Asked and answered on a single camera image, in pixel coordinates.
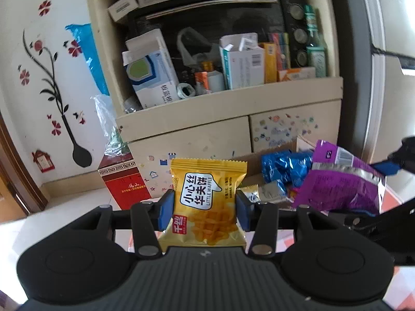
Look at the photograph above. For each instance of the blue plastic bag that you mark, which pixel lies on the blue plastic bag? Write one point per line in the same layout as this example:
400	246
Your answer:
84	39

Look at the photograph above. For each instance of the orange-yellow box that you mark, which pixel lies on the orange-yellow box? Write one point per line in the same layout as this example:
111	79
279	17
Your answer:
270	64

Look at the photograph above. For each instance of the black toaster oven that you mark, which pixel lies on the black toaster oven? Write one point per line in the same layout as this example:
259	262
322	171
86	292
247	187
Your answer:
227	16

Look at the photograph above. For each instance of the white and teal open box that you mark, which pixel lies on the white and teal open box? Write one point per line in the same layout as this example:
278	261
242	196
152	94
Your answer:
243	68

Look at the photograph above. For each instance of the white and blue medicine box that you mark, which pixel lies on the white and blue medicine box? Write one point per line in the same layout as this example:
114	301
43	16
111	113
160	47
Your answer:
155	84

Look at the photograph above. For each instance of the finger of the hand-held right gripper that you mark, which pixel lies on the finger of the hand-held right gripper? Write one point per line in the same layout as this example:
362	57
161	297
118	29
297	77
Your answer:
382	223
387	168

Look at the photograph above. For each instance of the orange checked tablecloth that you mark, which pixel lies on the orange checked tablecloth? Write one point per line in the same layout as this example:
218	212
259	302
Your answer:
398	197

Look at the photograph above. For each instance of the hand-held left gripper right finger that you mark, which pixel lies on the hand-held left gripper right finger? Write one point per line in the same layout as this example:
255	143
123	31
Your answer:
243	210

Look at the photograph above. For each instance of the cardboard box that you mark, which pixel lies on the cardboard box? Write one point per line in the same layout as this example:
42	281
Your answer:
253	168

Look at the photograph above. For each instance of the red box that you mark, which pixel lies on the red box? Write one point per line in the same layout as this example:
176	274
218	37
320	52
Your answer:
126	184

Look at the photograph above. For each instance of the small orange box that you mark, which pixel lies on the small orange box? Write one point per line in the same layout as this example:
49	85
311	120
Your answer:
201	82

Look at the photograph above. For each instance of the purple snack packet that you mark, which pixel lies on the purple snack packet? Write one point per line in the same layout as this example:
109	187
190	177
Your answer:
337	184

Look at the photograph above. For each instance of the clear plastic bag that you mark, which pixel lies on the clear plastic bag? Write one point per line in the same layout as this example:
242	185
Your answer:
107	120

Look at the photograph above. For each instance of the wooden door frame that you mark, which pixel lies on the wooden door frame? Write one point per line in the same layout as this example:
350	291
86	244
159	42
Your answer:
19	181

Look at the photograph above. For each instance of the refrigerator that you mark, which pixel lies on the refrigerator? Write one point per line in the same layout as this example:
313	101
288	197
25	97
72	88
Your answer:
389	103

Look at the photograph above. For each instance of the green and white box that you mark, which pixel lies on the green and white box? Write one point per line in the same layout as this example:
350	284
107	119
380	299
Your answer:
316	61

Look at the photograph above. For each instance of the colourful striped box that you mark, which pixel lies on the colourful striped box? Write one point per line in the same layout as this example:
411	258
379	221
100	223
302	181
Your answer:
282	51

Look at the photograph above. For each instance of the red house wall decal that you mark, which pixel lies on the red house wall decal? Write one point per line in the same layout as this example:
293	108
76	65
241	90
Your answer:
43	162

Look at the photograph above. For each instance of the white bottle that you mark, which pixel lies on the white bottle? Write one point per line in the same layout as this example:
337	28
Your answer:
215	82

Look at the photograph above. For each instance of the small white box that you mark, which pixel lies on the small white box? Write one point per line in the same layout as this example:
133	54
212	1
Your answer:
123	6

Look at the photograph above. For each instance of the white plastic bag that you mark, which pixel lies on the white plastic bag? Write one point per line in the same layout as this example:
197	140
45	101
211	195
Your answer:
186	50

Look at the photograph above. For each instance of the green glass bottle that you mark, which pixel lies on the green glass bottle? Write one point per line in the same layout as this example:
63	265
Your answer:
313	26

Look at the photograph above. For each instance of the tape roll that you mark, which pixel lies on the tape roll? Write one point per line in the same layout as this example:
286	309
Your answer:
184	90

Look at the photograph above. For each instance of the flat orange and white box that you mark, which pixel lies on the flat orange and white box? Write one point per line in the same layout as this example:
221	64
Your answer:
296	74

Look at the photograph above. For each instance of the orange-red snack packet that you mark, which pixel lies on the orange-red snack packet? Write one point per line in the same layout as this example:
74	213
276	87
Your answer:
292	192

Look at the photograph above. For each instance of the beige cabinet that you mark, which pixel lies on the beige cabinet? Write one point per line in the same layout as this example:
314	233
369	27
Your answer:
194	129

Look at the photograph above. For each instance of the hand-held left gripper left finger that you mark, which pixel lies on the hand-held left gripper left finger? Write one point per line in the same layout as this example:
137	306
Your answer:
165	210

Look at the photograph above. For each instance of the silver foil snack packet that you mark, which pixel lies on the silver foil snack packet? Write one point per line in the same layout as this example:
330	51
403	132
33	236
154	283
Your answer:
272	191

